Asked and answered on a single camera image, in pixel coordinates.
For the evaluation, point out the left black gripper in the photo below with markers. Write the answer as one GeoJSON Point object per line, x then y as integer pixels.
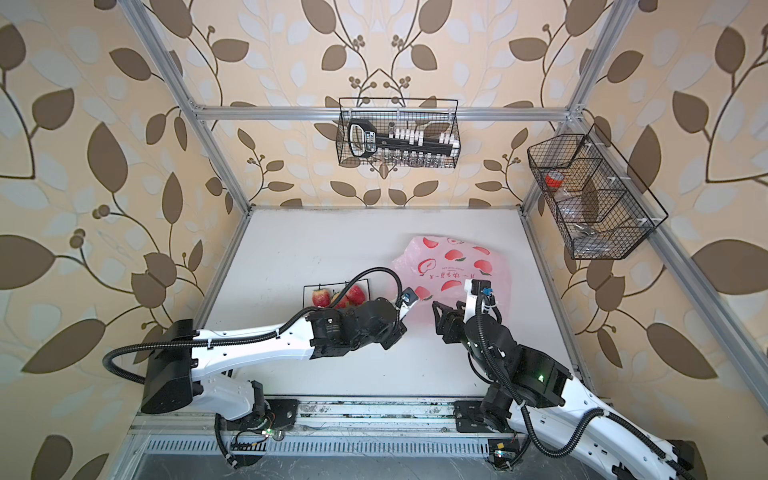
{"type": "Point", "coordinates": [398, 332]}

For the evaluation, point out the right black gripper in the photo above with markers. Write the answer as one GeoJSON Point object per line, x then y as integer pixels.
{"type": "Point", "coordinates": [452, 319]}

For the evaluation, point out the fake strawberry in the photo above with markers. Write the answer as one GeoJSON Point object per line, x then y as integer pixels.
{"type": "Point", "coordinates": [355, 295]}
{"type": "Point", "coordinates": [321, 298]}
{"type": "Point", "coordinates": [340, 301]}

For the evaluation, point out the pink plastic bag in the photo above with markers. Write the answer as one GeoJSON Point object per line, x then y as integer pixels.
{"type": "Point", "coordinates": [436, 268]}

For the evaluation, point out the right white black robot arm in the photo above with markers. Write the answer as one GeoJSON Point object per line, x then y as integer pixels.
{"type": "Point", "coordinates": [585, 428]}

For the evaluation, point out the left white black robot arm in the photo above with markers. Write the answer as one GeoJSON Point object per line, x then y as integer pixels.
{"type": "Point", "coordinates": [189, 367]}

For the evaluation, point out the white square plate black rim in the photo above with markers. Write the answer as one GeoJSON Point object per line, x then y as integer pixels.
{"type": "Point", "coordinates": [334, 288]}

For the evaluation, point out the clear bottle red cap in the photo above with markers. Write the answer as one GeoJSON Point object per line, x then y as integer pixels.
{"type": "Point", "coordinates": [571, 206]}

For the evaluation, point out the black test tube rack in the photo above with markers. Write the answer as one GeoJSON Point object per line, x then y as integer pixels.
{"type": "Point", "coordinates": [399, 144]}

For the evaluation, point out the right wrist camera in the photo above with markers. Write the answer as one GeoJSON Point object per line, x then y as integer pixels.
{"type": "Point", "coordinates": [482, 298]}

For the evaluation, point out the right black wire basket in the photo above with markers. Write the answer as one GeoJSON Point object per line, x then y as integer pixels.
{"type": "Point", "coordinates": [627, 211]}

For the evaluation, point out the black wire basket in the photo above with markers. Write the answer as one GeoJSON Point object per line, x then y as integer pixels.
{"type": "Point", "coordinates": [627, 211]}
{"type": "Point", "coordinates": [433, 114]}

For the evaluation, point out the back black wire basket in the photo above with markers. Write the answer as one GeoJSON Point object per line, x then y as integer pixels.
{"type": "Point", "coordinates": [433, 114]}

